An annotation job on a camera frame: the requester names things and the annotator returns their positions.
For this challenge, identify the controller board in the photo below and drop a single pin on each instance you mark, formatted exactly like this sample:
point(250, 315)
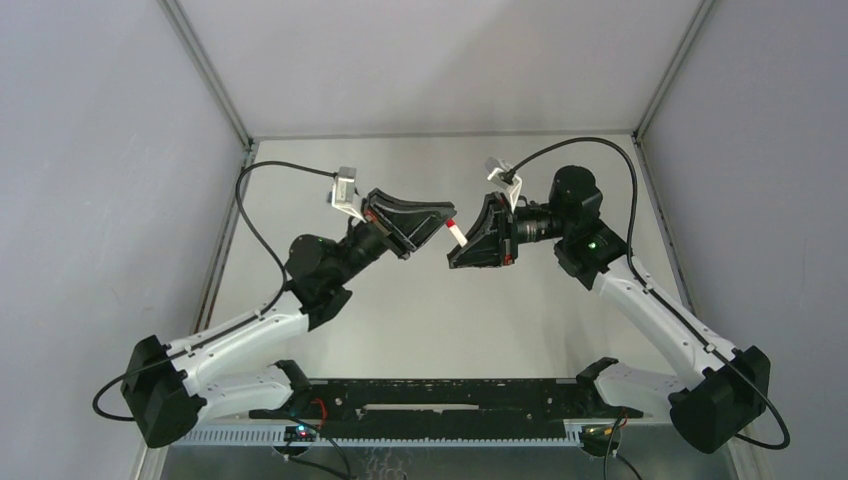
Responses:
point(299, 434)
point(599, 435)

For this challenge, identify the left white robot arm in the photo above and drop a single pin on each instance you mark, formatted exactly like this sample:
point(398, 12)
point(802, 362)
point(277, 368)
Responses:
point(245, 331)

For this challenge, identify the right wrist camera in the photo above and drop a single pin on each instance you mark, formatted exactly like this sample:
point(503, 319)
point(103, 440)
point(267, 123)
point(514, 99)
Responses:
point(504, 176)

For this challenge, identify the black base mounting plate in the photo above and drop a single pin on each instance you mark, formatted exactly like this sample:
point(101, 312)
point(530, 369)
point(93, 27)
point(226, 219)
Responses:
point(522, 410)

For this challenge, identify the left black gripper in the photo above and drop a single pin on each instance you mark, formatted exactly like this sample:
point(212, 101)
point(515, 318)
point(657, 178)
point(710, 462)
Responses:
point(387, 229)

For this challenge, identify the right controller board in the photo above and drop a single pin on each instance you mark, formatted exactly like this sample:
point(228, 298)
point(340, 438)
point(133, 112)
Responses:
point(599, 435)

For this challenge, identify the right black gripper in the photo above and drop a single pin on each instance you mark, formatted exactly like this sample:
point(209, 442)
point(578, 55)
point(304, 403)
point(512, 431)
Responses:
point(504, 229)

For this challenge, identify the left controller board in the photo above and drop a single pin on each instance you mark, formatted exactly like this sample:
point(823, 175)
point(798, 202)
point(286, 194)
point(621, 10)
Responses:
point(299, 434)

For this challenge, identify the aluminium frame rail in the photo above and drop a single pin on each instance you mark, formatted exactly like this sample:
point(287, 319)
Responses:
point(239, 429)

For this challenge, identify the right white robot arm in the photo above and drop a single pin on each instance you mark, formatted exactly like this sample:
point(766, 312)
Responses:
point(649, 305)

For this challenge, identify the white marker red end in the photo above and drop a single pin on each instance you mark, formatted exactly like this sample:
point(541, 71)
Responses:
point(458, 235)

